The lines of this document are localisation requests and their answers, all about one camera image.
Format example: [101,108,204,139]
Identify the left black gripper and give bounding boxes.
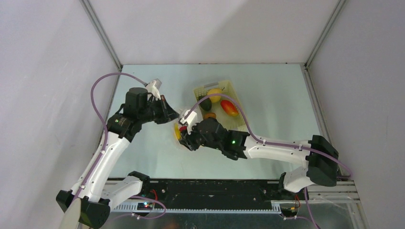
[139,94,180,124]

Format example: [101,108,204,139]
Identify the clear dotted zip bag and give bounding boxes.
[173,108,192,148]

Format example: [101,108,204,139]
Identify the red pomegranate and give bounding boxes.
[179,126,187,132]

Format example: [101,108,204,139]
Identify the yellow banana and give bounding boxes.
[174,123,181,141]

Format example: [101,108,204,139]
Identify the red mango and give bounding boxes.
[220,100,239,117]

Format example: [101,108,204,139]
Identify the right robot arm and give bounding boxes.
[179,118,339,199]

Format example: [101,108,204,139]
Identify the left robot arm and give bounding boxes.
[56,87,179,229]

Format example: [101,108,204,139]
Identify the green avocado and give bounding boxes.
[200,98,212,111]

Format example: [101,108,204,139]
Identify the yellow plastic basket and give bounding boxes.
[193,80,247,131]

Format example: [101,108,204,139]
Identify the yellow lemon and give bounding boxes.
[207,88,223,103]

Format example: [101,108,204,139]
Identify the small circuit board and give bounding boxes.
[137,202,154,210]

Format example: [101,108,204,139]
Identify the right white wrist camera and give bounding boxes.
[178,109,198,135]

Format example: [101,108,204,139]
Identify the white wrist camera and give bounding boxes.
[178,109,198,135]
[145,79,162,100]

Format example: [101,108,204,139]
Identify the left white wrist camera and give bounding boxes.
[145,79,162,100]

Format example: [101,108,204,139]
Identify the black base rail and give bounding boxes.
[139,179,306,210]

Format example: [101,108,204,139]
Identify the white perforated cable tray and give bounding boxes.
[112,202,281,214]

